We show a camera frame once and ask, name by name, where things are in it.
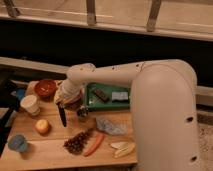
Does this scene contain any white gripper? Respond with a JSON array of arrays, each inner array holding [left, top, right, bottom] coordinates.
[[54, 84, 82, 108]]

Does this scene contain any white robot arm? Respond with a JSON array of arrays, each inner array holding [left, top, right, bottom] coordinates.
[[55, 59, 201, 171]]

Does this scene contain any purple bowl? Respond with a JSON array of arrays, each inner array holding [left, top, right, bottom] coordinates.
[[63, 96, 83, 111]]

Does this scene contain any red bowl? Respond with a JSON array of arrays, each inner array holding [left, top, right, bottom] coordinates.
[[34, 79, 57, 98]]

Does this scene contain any small glass jar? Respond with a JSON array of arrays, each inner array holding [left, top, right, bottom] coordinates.
[[77, 106, 88, 122]]

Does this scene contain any brown chocolate bar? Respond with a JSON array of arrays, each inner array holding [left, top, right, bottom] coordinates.
[[92, 88, 109, 103]]

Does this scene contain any green plastic tray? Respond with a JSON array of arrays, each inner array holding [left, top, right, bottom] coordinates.
[[84, 83, 130, 111]]

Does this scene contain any white cup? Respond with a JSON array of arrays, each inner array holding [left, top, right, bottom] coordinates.
[[20, 95, 40, 116]]

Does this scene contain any yellow apple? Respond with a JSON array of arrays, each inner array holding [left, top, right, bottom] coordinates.
[[35, 119, 50, 134]]

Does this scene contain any blue object at table edge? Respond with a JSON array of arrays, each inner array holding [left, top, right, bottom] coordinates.
[[15, 88, 26, 100]]

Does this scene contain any blue sponge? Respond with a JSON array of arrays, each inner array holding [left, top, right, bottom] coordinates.
[[112, 92, 129, 102]]

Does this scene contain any light blue cloth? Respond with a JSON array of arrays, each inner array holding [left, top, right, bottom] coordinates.
[[96, 117, 127, 135]]

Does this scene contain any bunch of brown grapes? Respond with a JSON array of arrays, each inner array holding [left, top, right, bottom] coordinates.
[[63, 128, 93, 155]]

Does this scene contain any orange carrot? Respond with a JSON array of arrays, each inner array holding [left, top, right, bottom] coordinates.
[[84, 133, 105, 157]]

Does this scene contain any blue cup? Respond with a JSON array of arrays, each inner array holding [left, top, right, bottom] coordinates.
[[8, 134, 28, 152]]

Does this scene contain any yellow banana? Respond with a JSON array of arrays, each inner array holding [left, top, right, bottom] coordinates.
[[110, 142, 135, 158]]

